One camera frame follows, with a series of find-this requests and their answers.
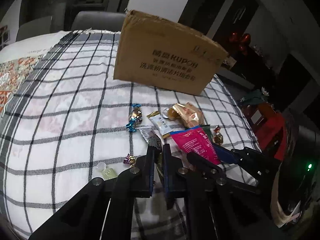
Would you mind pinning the floral patterned mat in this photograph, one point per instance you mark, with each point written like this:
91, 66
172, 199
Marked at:
13, 73

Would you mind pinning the plaid white grey tablecloth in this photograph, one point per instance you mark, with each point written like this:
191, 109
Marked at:
70, 114

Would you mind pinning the beige red snack packet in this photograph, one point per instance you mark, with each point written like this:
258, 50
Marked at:
190, 115

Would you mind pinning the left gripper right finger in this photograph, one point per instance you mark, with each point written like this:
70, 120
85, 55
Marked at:
175, 177

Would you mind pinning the blue foil candy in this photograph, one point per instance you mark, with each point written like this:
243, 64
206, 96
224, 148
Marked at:
135, 117

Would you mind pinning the purple gold candy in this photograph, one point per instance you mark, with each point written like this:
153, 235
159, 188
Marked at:
129, 160

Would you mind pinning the grey chair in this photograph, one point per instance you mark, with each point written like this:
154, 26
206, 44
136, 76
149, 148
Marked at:
98, 20
34, 28

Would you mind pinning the grey striped snack packet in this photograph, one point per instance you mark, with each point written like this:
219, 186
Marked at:
151, 138

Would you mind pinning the red gold wrapped candy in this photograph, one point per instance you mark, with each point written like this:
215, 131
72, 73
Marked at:
217, 136

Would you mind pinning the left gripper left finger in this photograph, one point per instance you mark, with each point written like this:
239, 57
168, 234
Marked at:
137, 181

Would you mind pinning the dark green snack packet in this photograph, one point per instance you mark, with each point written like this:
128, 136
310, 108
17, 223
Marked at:
208, 132

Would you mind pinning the pink snack packet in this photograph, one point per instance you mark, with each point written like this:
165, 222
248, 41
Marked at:
196, 140

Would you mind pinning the small green jelly cup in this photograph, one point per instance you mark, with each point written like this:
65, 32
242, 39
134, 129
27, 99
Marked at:
107, 173

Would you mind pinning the red balloons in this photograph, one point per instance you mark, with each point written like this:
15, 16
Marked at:
240, 43

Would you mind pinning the white gold snack packet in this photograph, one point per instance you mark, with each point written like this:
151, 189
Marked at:
160, 124

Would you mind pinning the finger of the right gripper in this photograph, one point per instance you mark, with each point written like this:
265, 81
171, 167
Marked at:
205, 167
225, 155

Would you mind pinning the red box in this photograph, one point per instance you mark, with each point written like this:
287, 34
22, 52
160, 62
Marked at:
269, 127

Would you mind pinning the brown cardboard box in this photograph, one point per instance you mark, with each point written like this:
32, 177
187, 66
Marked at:
156, 52

